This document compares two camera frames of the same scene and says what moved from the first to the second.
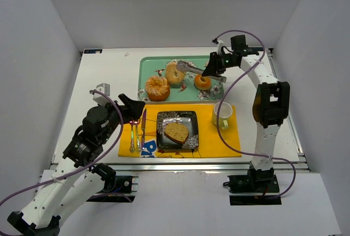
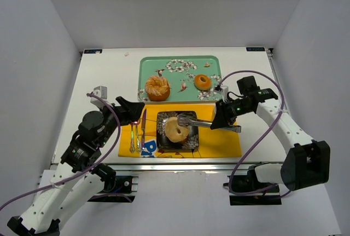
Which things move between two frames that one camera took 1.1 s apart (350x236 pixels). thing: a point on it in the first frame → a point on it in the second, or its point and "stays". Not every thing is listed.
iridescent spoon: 138,148 stays
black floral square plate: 190,119 stays
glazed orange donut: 203,83 stays
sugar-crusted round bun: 157,88 stays
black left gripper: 123,104 stays
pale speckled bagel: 174,75 → 173,131
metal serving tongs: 183,66 → 187,120
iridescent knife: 143,124 stays
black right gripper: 217,62 → 226,111
